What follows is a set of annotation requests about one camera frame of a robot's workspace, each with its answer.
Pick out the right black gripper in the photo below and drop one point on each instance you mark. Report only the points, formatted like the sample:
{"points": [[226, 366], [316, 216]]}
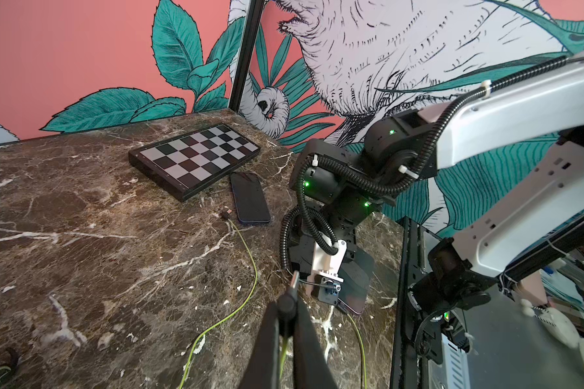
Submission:
{"points": [[300, 242]]}

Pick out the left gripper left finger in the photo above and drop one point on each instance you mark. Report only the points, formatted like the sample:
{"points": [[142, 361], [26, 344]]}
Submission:
{"points": [[262, 370]]}

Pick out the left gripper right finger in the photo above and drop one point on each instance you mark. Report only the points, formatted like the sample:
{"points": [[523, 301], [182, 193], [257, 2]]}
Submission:
{"points": [[310, 367]]}

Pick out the pink edged smartphone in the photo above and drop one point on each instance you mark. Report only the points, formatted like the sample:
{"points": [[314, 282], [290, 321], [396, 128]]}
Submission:
{"points": [[356, 271]]}

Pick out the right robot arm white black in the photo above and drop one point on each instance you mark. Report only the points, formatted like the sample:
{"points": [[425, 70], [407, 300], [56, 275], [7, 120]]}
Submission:
{"points": [[492, 172]]}

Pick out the blue edged smartphone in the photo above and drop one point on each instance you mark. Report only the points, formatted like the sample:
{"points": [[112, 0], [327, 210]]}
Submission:
{"points": [[250, 203]]}

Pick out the white vented strip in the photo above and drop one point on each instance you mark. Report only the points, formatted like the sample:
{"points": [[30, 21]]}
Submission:
{"points": [[453, 372]]}

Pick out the black white chessboard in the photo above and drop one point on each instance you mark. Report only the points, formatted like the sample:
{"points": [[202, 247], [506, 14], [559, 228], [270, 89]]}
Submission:
{"points": [[187, 164]]}

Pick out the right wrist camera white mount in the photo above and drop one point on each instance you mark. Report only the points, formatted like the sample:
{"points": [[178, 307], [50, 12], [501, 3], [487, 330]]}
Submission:
{"points": [[324, 283]]}

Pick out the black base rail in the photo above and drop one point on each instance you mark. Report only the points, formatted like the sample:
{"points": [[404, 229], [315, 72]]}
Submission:
{"points": [[408, 369]]}

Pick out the right black corner post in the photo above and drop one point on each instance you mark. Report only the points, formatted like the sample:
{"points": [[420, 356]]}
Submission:
{"points": [[251, 13]]}

